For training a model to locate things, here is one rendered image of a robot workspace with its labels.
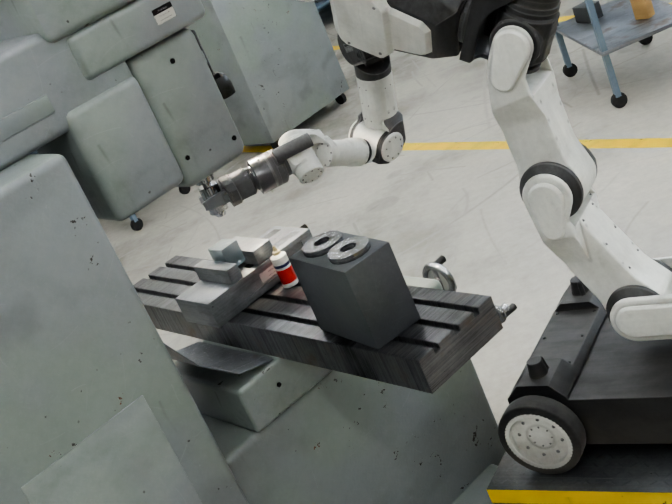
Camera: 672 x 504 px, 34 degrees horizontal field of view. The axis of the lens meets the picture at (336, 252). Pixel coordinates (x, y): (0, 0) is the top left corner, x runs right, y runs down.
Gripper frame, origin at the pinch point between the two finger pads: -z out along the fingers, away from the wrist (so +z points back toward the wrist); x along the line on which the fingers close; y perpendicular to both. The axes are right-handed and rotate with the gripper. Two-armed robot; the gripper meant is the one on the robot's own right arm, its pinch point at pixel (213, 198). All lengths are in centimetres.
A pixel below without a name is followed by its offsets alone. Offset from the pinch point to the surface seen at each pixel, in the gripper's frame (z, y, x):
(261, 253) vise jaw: 4.6, 18.2, -1.1
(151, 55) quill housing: 0.8, -37.9, 10.6
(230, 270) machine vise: -4.1, 16.9, 3.1
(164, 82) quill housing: 0.8, -31.5, 10.8
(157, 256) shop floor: -22, 123, -354
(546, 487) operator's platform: 37, 84, 46
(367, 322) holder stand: 13, 21, 54
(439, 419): 28, 80, 4
